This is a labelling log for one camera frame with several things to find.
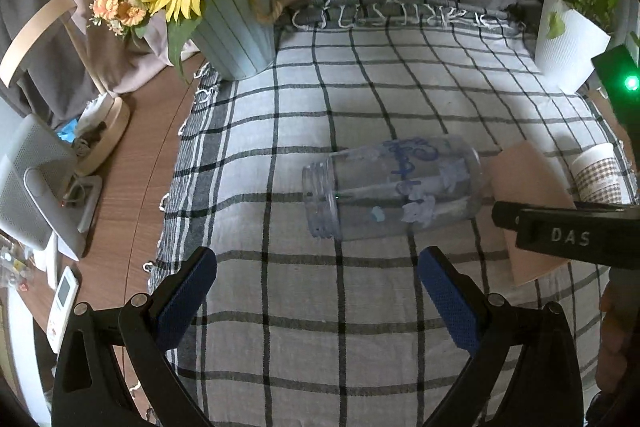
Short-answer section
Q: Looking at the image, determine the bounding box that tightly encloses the black white plaid tablecloth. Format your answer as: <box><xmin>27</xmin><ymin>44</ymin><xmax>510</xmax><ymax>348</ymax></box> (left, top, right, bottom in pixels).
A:
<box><xmin>151</xmin><ymin>2</ymin><xmax>616</xmax><ymax>426</ymax></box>

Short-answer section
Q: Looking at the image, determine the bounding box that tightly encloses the clear printed glass jar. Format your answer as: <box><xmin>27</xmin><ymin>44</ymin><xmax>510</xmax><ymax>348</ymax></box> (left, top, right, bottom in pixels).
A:
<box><xmin>302</xmin><ymin>134</ymin><xmax>484</xmax><ymax>242</ymax></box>

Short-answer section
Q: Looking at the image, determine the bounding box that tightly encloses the white ribbed plant pot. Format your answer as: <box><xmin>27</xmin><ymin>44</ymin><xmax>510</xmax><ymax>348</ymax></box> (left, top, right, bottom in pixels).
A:
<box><xmin>534</xmin><ymin>0</ymin><xmax>611</xmax><ymax>94</ymax></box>

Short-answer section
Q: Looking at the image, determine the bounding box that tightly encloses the white remote control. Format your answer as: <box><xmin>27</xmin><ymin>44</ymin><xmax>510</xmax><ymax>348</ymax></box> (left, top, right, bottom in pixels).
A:
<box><xmin>46</xmin><ymin>267</ymin><xmax>80</xmax><ymax>355</ymax></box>

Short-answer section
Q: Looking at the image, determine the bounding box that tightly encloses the pink plastic cup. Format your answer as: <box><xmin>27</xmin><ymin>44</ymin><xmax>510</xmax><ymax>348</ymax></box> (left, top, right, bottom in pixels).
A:
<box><xmin>489</xmin><ymin>141</ymin><xmax>575</xmax><ymax>286</ymax></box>

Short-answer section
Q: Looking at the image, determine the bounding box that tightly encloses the checkered paper cup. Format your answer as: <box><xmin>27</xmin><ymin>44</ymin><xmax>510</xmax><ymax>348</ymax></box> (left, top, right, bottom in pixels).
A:
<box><xmin>570</xmin><ymin>143</ymin><xmax>623</xmax><ymax>205</ymax></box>

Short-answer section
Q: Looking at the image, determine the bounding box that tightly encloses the light blue ribbed flowerpot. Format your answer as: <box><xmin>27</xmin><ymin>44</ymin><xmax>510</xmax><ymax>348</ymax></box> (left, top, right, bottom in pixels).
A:
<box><xmin>191</xmin><ymin>0</ymin><xmax>276</xmax><ymax>80</ymax></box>

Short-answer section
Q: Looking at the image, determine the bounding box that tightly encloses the operator hand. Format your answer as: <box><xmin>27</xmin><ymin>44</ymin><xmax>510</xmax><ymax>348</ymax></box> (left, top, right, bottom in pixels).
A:
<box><xmin>596</xmin><ymin>281</ymin><xmax>639</xmax><ymax>395</ymax></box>

